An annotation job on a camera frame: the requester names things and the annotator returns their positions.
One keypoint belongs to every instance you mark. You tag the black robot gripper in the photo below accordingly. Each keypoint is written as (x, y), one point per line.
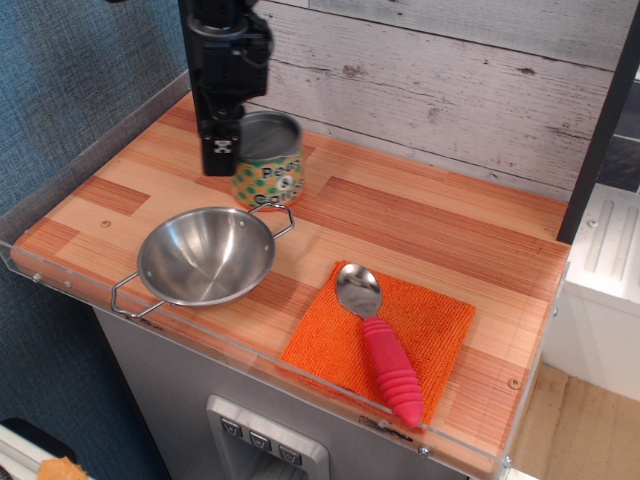
(228, 48)

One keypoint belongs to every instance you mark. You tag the peas and carrots can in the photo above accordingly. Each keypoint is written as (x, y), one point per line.
(271, 168)

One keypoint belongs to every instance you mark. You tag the orange cloth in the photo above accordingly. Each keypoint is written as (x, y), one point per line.
(329, 345)

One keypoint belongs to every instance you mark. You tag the clear acrylic edge guard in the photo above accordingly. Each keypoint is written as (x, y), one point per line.
(510, 276)

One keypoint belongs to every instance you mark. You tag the grey toy fridge cabinet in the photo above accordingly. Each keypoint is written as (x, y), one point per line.
(210, 420)

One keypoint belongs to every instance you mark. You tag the stainless steel bowl with handles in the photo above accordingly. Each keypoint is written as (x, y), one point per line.
(208, 256)

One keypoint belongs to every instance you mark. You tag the spoon with pink handle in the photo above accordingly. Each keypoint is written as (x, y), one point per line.
(359, 292)

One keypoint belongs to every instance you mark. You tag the dark vertical frame post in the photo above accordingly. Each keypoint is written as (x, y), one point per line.
(617, 94)

